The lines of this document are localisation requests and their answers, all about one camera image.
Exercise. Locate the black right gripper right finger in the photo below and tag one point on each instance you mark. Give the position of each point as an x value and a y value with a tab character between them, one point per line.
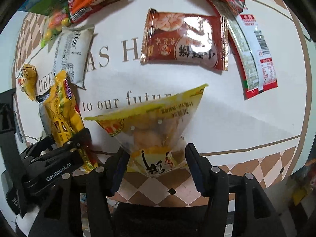
254	214

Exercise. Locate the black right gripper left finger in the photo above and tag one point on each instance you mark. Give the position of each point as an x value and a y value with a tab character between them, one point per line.
60	214

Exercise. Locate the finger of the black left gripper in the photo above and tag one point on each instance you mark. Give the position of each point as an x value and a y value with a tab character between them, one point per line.
81	139

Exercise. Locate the yellow chocolate bar wrapper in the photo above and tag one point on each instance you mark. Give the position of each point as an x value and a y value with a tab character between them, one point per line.
59	110

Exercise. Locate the yellow clear snack bag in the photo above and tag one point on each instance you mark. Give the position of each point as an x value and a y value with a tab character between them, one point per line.
152	131

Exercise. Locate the small yellow candy packet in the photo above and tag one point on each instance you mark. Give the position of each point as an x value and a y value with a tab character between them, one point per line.
27	80

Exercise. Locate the colourful gumball bag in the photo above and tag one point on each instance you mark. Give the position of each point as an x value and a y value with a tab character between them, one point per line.
55	23

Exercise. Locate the white snack packet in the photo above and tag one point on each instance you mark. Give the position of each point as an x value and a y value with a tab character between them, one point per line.
71	53

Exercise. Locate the red barcode snack packet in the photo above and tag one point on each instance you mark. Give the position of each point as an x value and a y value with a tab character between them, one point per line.
84	12

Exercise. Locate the red-brown snack packet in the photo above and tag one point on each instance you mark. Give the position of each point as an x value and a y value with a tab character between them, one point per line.
187	38

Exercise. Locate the white red noodle packet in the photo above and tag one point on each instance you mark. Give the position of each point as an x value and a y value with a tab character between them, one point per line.
250	50

